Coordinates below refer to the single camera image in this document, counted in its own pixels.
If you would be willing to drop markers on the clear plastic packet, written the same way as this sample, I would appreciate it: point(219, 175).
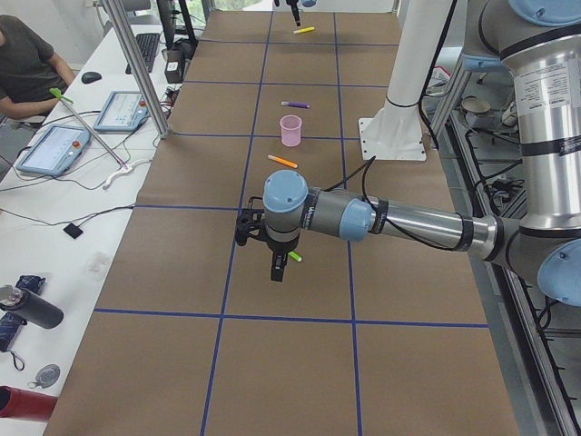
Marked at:
point(97, 266)

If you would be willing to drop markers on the purple marker pen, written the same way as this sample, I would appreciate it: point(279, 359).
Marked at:
point(295, 104)

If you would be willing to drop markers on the orange marker pen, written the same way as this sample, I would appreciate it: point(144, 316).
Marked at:
point(282, 161)

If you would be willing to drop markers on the small black square device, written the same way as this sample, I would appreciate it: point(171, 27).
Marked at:
point(73, 230)

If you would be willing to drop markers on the pink mesh pen holder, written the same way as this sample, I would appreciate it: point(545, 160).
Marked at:
point(290, 125)

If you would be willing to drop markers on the teach pendant tablet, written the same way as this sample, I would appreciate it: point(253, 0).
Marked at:
point(123, 112)
point(55, 151)

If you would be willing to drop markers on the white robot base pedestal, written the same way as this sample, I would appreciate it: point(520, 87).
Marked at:
point(395, 132)

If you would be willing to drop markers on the blue folded umbrella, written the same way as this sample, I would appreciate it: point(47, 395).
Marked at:
point(10, 321)

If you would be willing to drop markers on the reacher grabber stick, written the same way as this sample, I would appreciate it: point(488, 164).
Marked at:
point(124, 168)

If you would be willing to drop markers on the black keyboard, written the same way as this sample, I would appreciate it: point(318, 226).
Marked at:
point(148, 43)

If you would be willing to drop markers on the near teach pendant tablet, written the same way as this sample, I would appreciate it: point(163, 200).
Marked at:
point(55, 151)

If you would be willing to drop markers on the aluminium frame post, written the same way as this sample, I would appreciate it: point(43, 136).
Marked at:
point(132, 53)

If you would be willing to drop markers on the green marker pen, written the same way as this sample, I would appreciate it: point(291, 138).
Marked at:
point(295, 257)

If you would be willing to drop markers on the red bottle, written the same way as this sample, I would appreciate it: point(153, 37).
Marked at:
point(26, 405)

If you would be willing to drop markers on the brown cardboard box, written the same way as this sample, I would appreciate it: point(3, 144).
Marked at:
point(174, 66)

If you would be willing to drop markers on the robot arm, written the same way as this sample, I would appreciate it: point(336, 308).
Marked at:
point(539, 44)

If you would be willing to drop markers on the black water bottle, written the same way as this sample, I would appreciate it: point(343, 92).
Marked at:
point(31, 307)

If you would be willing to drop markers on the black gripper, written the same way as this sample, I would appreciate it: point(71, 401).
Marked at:
point(277, 249)
point(295, 14)

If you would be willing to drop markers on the black computer mouse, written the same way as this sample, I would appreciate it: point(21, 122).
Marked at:
point(90, 77)

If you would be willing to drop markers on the round silver keychain disc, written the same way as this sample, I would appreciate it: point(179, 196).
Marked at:
point(46, 377)

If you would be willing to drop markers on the seated person dark shirt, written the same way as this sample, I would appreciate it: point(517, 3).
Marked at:
point(30, 68)

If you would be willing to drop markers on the far teach pendant tablet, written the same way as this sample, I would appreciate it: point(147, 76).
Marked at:
point(123, 112)

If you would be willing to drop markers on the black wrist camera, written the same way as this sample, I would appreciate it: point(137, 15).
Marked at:
point(250, 224)

